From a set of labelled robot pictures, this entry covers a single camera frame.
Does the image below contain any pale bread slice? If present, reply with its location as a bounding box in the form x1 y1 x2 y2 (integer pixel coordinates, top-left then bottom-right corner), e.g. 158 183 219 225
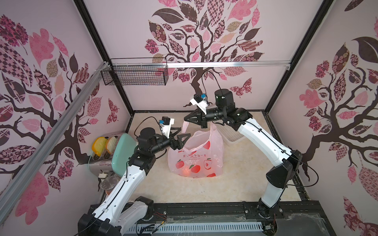
105 136 118 155

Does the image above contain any pink printed plastic bag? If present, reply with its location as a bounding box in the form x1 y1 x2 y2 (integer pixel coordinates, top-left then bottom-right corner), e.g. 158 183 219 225
167 124 224 179

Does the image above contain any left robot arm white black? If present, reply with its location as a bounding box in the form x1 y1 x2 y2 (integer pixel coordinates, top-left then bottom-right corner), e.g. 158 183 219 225
77 127 191 236

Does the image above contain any white slotted cable duct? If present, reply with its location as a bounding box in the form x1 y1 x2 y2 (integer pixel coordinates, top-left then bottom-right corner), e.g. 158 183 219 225
124 222 264 236

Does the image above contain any black wire wall basket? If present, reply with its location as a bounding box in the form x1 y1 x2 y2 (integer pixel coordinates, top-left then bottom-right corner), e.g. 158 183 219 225
101 56 168 86

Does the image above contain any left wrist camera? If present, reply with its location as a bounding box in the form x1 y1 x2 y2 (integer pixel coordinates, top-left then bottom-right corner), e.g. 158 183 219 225
159 117 174 138

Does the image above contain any aluminium rail wall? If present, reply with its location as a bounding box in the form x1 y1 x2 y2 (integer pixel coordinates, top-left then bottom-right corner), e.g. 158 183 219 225
0 61 110 225
109 60 291 70

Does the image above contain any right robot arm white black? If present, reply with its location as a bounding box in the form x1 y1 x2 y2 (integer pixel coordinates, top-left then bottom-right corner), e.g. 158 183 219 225
184 89 302 218

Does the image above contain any aluminium rail left wall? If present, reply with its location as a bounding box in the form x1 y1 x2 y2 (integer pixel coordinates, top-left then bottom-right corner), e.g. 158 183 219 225
0 61 110 225

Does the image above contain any silver toaster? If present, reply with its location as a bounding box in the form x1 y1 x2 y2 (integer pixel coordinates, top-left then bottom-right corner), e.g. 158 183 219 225
88 133 123 176

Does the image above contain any white perforated plastic basket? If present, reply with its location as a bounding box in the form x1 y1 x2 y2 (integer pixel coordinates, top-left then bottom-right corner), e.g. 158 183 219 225
215 124 246 146

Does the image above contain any yellow toast slice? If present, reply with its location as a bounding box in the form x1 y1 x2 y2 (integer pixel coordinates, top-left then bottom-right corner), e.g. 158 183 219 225
92 137 108 157

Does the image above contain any aluminium rail back wall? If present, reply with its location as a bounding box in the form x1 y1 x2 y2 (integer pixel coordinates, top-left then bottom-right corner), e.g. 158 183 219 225
109 60 291 70

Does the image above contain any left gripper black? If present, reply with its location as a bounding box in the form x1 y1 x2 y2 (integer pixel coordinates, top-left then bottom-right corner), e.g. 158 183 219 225
149 127 190 154

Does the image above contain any mint green cutting board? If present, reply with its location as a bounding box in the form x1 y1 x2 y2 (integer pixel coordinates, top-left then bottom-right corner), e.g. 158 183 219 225
112 133 137 176

